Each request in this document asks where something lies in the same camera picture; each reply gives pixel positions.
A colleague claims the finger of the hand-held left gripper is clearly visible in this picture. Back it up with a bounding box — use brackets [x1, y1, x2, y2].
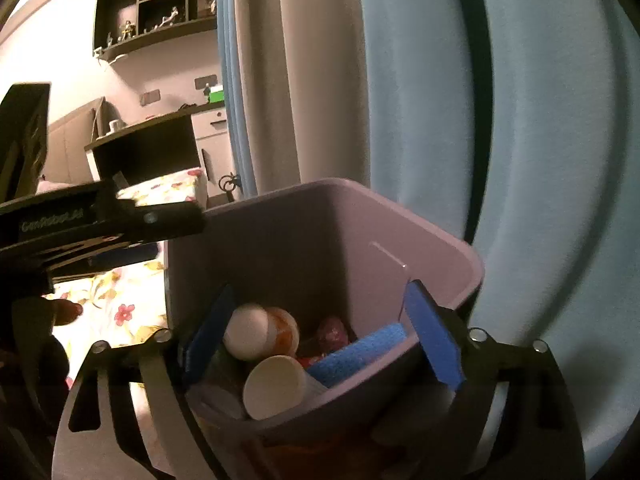
[111, 171, 209, 247]
[49, 241, 162, 284]

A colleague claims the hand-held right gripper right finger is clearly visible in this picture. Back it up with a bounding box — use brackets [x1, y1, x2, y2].
[401, 279, 587, 480]

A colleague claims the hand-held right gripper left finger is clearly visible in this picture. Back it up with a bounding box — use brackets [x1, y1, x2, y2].
[52, 284, 238, 480]

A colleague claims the orange paper cup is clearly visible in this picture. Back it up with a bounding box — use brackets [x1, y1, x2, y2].
[223, 304, 301, 362]

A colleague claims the blue silicone mould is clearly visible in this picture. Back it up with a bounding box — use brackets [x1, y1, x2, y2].
[306, 323, 407, 389]

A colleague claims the white grid paper cup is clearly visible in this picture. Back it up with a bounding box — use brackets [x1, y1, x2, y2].
[243, 355, 329, 421]

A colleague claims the red white wrapper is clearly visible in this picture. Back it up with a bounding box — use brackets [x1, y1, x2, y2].
[297, 316, 352, 367]

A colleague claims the grey plastic bin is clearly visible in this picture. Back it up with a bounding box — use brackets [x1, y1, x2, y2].
[165, 178, 486, 480]

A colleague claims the person's left hand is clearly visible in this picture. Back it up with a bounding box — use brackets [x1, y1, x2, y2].
[15, 298, 85, 397]

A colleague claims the dark wooden desk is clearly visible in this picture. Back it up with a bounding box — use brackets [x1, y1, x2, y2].
[84, 102, 237, 197]

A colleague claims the grey padded headboard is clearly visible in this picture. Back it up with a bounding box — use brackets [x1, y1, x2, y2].
[42, 97, 109, 184]

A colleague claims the white drawer cabinet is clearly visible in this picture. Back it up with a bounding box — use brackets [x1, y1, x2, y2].
[191, 109, 237, 197]

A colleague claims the blue curtain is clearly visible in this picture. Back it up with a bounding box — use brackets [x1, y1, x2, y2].
[216, 0, 259, 197]
[357, 0, 640, 463]

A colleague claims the grey curtain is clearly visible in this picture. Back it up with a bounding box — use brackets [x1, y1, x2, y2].
[235, 0, 372, 194]

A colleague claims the row of figurines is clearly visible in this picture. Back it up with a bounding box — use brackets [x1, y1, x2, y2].
[102, 0, 219, 49]

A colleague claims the dark wall shelf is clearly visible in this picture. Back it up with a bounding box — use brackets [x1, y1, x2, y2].
[92, 0, 220, 61]

